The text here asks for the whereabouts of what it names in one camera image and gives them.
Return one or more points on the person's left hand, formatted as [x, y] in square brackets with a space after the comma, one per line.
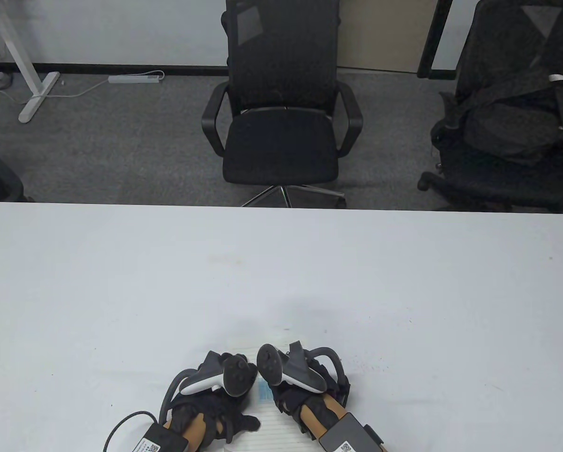
[215, 412]

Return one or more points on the person's right hand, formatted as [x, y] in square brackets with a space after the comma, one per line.
[288, 400]

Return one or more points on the white lined paper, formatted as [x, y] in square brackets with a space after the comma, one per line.
[272, 431]

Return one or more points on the person's right forearm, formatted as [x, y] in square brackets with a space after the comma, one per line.
[319, 414]

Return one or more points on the person's left forearm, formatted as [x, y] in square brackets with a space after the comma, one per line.
[191, 428]

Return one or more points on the black mesh office chair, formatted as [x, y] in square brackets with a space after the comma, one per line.
[281, 150]

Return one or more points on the black fabric office chair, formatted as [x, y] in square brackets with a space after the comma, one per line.
[498, 188]

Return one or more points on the white power strip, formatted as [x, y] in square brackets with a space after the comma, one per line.
[135, 79]

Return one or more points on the black backpack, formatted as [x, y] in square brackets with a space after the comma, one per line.
[512, 127]

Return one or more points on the beige door panel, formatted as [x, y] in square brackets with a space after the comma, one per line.
[385, 37]

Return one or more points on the white desk leg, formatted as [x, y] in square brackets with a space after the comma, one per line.
[27, 80]

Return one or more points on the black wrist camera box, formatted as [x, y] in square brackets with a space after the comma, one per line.
[156, 438]
[349, 433]

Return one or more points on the black door frame post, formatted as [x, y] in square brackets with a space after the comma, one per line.
[434, 37]

